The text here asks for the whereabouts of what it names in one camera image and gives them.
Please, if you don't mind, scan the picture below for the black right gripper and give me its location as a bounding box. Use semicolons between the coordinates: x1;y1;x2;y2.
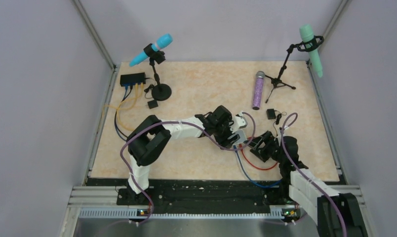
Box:
244;130;285;163

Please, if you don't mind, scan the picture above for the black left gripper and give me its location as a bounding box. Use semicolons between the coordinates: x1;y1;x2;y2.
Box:
213;118;239;150

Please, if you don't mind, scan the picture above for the red ethernet cable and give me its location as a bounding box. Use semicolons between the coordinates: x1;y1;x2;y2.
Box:
239;139;279;171

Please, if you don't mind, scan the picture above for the white network switch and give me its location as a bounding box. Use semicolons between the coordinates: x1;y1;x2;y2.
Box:
230;129;247;146

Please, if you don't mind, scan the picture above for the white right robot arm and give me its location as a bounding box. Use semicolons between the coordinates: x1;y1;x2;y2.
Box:
246;131;368;237

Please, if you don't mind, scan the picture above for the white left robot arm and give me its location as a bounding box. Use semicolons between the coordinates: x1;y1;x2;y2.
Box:
126;105;247;204

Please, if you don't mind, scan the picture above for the black power adapter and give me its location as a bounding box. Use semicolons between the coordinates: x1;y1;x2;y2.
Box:
266;109;277;120

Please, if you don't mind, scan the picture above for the purple glitter microphone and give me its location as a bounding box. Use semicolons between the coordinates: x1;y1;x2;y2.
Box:
252;71;265;110

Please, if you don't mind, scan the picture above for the black round-base mic stand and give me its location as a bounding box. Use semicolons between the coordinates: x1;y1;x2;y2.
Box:
149;59;172;101

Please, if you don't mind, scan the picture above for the small black adapter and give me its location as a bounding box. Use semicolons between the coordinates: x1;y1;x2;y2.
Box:
148;100;159;109

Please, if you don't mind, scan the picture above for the cyan microphone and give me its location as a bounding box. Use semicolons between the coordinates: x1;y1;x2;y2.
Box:
129;34;173;67

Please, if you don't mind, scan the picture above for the black tripod mic stand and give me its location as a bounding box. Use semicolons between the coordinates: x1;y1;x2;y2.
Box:
265;35;325;104

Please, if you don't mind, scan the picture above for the mint green microphone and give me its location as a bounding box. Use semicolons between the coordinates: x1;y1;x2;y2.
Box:
299;24;324;78

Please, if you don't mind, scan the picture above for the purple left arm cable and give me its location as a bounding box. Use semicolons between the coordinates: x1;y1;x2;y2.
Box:
120;112;256;226

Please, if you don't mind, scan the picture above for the black power cable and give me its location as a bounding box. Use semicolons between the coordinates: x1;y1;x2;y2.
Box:
267;111;287;136

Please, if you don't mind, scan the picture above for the yellow ethernet cable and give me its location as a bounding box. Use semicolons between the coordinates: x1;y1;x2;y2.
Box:
101;83;144;132

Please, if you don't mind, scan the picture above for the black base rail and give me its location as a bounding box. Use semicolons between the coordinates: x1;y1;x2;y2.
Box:
117;179;300;216

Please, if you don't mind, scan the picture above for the black network switch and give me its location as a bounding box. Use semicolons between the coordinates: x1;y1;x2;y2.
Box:
119;73;146;87

